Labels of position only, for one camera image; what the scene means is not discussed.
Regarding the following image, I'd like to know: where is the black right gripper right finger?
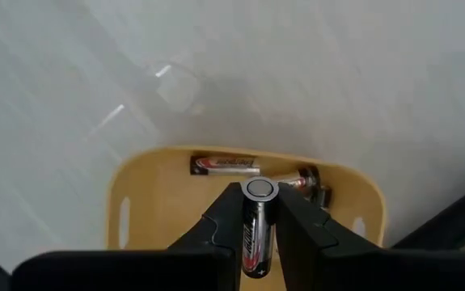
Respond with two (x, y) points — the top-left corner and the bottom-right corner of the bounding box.
(275, 181), (465, 291)

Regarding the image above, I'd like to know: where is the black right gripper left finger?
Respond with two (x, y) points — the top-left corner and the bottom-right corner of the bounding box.
(10, 181), (245, 291)

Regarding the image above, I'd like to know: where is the silver Energizer battery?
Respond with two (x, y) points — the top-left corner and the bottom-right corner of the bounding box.
(271, 166), (321, 191)
(311, 183), (333, 210)
(189, 154), (262, 177)
(239, 175), (281, 280)

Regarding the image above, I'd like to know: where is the yellow plastic bin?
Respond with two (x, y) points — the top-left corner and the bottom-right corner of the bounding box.
(104, 145), (387, 291)

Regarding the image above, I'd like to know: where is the black aluminium table frame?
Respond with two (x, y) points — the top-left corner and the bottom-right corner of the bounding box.
(391, 176), (465, 252)

